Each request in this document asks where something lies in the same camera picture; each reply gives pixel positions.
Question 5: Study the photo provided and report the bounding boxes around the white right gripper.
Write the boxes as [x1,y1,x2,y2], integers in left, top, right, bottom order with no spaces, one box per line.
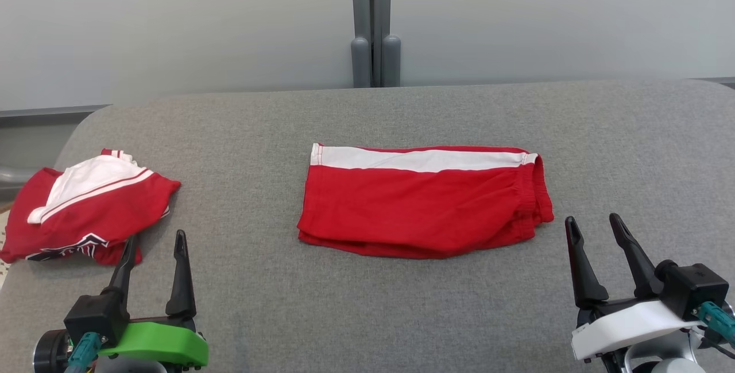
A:
[565,213,705,362]

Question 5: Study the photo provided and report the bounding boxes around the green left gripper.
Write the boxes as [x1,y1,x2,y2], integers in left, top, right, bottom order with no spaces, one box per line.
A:
[98,230,210,370]

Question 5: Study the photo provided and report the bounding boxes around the red and white jersey shirt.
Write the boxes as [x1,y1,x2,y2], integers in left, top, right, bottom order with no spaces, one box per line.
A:
[0,149,182,266]

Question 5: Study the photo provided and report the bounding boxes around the red shorts with white stripe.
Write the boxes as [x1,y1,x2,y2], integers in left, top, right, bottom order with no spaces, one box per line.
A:
[297,143,555,261]

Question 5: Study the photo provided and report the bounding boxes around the left cable with teal connector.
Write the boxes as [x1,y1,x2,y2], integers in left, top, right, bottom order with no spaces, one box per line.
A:
[63,331,103,373]

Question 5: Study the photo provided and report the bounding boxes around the cable with teal connector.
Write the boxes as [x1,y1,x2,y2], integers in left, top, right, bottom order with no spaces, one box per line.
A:
[697,301,735,359]
[63,331,103,373]

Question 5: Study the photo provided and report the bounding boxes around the right cable with teal connector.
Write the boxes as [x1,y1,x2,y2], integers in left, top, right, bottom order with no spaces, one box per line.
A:
[697,301,735,359]

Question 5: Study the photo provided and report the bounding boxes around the grey rounded post bumper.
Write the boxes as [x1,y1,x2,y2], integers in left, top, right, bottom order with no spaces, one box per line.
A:
[351,37,373,88]
[381,34,402,88]

